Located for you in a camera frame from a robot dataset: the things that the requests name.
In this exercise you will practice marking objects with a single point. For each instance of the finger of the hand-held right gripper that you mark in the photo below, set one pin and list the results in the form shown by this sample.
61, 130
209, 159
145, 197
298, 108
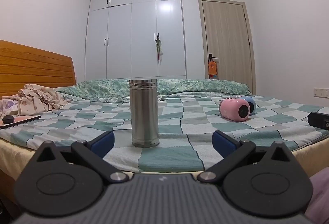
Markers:
318, 119

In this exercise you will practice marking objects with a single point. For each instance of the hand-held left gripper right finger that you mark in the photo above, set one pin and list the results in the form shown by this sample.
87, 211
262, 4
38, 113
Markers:
222, 142

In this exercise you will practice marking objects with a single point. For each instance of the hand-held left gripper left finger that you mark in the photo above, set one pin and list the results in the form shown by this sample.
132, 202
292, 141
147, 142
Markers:
104, 142

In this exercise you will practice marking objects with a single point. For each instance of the stainless steel cup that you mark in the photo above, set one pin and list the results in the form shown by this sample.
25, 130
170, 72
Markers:
144, 113

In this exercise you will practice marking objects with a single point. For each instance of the pink cup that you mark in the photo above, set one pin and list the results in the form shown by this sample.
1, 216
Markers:
231, 109

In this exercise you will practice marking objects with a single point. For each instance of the blue cup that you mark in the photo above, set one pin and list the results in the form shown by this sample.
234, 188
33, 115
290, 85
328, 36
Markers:
251, 104

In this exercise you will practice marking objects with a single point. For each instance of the green checkered bedsheet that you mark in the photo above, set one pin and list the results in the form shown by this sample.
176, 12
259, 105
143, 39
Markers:
195, 121

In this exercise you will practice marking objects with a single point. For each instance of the green floral quilt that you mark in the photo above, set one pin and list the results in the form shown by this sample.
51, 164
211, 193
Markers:
195, 86

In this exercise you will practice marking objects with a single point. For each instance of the orange hanging toy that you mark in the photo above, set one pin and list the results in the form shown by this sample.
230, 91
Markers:
212, 67

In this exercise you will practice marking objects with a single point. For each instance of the person's pink clothing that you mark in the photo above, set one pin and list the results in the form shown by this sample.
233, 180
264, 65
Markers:
320, 195

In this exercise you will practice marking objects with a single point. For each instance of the crumpled floral cloth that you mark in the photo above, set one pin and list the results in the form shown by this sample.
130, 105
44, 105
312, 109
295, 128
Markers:
36, 99

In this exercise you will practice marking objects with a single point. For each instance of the pink flat tablet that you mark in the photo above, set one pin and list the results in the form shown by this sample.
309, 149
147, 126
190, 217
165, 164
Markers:
24, 120

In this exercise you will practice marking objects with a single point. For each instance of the cream mattress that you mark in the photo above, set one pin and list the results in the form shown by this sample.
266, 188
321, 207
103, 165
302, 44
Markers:
9, 153

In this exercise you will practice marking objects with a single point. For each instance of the black round object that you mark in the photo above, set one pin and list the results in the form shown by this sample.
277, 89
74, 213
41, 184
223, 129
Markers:
8, 119

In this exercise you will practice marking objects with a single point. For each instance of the wooden headboard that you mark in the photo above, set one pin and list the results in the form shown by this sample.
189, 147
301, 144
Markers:
33, 69

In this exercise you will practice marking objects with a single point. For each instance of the purple patterned pillow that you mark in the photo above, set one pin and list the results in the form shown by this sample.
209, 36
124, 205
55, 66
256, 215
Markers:
7, 107

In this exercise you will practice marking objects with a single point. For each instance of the light wooden door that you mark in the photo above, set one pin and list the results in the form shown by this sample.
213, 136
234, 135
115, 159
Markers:
226, 39

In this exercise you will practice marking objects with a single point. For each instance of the hanging ornament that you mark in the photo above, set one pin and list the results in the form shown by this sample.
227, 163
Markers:
158, 46

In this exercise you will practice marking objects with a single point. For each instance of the white wardrobe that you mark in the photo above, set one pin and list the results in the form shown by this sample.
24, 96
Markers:
144, 39

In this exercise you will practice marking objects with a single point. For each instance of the white wall socket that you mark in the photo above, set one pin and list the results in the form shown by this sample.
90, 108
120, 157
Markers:
321, 92

